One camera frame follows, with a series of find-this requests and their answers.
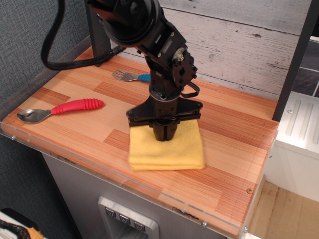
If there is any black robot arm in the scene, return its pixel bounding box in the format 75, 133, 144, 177
87, 0, 202, 141

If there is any yellow cloth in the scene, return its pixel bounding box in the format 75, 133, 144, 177
128, 119, 205, 171

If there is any orange object at corner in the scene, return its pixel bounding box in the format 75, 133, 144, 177
27, 228, 45, 239

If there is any red handled spoon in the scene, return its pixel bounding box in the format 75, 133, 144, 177
17, 99, 104, 123

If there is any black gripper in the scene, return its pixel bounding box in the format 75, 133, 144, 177
126, 94, 203, 141

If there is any dark right upright post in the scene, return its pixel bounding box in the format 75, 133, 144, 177
272, 0, 319, 122

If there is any white drainer sink unit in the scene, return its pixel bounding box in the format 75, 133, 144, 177
264, 36, 319, 204

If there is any clear acrylic edge guard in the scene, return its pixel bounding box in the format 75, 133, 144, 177
1, 117, 278, 239

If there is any blue handled fork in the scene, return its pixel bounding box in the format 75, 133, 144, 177
112, 69, 151, 82

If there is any dark upright post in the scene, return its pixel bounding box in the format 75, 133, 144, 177
272, 0, 319, 122
84, 0, 111, 58

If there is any grey cabinet front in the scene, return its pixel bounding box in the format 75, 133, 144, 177
43, 154, 224, 239

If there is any silver dispenser panel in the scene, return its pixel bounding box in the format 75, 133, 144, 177
98, 196, 160, 239

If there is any dark left upright post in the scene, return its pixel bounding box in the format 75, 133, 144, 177
84, 0, 111, 58

